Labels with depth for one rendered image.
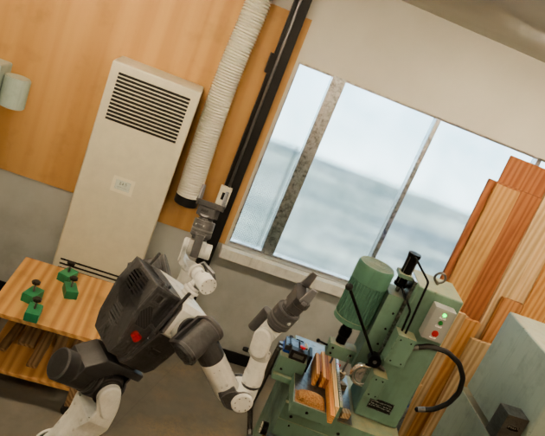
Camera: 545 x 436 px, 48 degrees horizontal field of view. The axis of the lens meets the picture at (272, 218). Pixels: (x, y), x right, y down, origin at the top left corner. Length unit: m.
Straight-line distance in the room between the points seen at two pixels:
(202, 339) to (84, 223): 1.97
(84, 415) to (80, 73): 2.23
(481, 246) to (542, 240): 0.45
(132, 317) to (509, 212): 2.88
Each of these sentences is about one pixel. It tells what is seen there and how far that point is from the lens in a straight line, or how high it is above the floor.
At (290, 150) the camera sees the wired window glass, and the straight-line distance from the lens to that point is 4.00.
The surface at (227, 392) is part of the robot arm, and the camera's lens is 2.15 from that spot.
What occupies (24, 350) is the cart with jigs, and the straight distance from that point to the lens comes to 3.73.
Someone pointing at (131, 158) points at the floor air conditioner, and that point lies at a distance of 3.66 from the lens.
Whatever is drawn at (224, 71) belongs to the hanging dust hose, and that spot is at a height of 1.95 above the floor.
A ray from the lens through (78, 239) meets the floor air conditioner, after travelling 3.89.
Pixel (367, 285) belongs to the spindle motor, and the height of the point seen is 1.42.
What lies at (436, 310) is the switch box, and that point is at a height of 1.46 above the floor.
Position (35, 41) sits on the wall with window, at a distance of 3.98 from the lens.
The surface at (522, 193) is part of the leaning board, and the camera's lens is 4.32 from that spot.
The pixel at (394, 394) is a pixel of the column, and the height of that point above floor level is 0.98.
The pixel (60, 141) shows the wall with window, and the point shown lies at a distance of 4.03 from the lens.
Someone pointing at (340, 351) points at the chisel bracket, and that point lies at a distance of 2.97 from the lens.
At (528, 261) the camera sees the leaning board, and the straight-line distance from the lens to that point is 4.48.
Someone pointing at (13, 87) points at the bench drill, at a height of 1.49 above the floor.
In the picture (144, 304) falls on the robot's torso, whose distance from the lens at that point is 2.04.
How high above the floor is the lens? 2.34
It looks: 17 degrees down
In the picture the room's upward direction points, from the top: 22 degrees clockwise
